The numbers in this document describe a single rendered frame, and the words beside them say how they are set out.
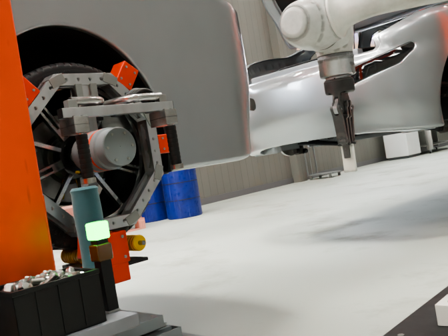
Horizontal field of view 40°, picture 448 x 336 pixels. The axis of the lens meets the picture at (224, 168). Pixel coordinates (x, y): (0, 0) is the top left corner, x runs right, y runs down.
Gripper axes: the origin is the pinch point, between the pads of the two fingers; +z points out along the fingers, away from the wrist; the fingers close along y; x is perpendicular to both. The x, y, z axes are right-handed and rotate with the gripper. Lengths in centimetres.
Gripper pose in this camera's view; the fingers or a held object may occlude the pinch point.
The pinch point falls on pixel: (349, 158)
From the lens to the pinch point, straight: 156.9
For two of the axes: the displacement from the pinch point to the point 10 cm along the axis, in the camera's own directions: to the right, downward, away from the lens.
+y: 4.6, -1.1, 8.8
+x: -8.7, 1.0, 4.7
